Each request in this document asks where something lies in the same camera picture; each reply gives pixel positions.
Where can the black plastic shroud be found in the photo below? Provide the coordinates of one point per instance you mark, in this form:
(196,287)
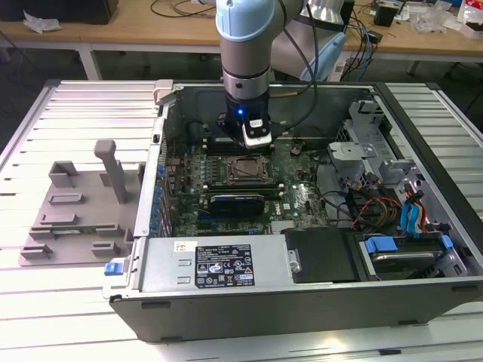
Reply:
(324,256)

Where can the small black box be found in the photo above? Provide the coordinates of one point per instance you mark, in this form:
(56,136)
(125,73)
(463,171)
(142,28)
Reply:
(388,15)

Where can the blue disk carrier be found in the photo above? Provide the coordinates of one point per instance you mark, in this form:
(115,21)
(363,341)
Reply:
(381,245)

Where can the black power adapter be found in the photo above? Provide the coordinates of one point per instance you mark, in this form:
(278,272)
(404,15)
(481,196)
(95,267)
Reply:
(375,35)

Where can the blue case latch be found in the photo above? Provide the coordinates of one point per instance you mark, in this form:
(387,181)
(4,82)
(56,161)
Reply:
(113,269)

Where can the silver chipset heatsink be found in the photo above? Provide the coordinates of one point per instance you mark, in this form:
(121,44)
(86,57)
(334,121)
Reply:
(285,225)

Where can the black tower box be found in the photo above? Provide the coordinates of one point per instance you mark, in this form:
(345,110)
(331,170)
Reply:
(349,11)

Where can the black graphics card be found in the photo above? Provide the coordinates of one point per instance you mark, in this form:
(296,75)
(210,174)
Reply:
(235,205)

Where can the silver metal drive cage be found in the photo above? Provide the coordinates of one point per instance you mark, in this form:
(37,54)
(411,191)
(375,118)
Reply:
(351,151)

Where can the silver power supply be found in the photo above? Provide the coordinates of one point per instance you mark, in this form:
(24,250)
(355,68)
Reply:
(166,260)

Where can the black expansion slot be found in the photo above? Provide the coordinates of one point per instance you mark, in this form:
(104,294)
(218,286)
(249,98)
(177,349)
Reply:
(226,225)

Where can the crumpled white plastic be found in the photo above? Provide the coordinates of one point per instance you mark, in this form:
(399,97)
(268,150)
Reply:
(41,22)

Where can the open PC case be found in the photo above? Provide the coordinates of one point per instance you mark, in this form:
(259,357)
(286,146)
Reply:
(264,309)

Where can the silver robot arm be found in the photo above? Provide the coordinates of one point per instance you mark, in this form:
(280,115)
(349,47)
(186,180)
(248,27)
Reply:
(241,56)

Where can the clear plastic bags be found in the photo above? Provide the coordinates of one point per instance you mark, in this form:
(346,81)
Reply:
(434,19)

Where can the hard disk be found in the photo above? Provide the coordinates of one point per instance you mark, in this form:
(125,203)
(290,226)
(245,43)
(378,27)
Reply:
(407,265)

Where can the blue slot clip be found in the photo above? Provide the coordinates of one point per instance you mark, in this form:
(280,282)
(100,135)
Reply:
(159,187)
(154,212)
(163,170)
(157,198)
(152,226)

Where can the large black box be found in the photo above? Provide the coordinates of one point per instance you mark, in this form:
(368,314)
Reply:
(56,9)

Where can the red white packet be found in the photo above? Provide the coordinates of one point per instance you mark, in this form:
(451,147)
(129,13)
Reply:
(471,15)

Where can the grey parts rack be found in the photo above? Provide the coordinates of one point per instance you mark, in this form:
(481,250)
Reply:
(87,211)

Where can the green motherboard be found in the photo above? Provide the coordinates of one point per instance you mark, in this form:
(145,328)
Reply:
(302,196)

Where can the CPU socket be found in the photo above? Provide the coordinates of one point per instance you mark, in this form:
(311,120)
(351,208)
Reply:
(227,180)

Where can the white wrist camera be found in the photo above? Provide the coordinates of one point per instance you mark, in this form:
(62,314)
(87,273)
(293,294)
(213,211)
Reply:
(257,132)

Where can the round coin battery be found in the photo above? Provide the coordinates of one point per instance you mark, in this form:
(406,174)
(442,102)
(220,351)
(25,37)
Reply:
(297,149)

